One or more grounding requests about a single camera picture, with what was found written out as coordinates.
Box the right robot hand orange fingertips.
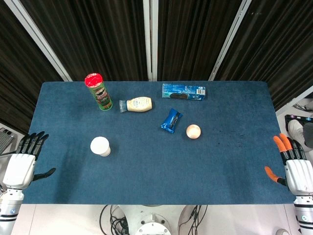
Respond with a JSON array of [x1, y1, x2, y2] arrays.
[[264, 133, 313, 196]]

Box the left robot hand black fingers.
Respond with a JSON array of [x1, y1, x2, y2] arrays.
[[2, 131, 57, 189]]

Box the white paper cup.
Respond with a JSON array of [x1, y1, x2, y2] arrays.
[[90, 136, 112, 157]]

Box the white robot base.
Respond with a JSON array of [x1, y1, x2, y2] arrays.
[[114, 204, 196, 235]]

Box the white sneaker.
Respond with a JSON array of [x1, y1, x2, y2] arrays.
[[287, 119, 305, 144]]

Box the black electronic device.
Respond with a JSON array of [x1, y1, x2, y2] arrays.
[[284, 114, 313, 128]]

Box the green chips can red lid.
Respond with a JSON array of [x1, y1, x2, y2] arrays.
[[84, 72, 113, 111]]

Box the beige ball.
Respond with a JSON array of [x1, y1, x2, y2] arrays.
[[186, 124, 202, 140]]

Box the mayonnaise squeeze bottle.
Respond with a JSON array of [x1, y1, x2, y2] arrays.
[[119, 96, 153, 113]]

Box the small blue cookie pack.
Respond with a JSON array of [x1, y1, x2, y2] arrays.
[[160, 108, 183, 134]]

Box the blue table cloth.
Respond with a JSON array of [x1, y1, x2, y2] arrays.
[[22, 81, 297, 205]]

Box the long blue cookie package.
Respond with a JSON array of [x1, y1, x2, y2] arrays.
[[161, 83, 206, 101]]

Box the metal chair frame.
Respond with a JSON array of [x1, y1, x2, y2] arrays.
[[0, 127, 17, 157]]

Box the black cable bundle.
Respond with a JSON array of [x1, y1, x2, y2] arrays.
[[99, 204, 130, 235]]

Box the white frame post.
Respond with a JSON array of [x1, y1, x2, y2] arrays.
[[142, 0, 159, 82], [208, 0, 256, 82], [3, 0, 73, 82]]

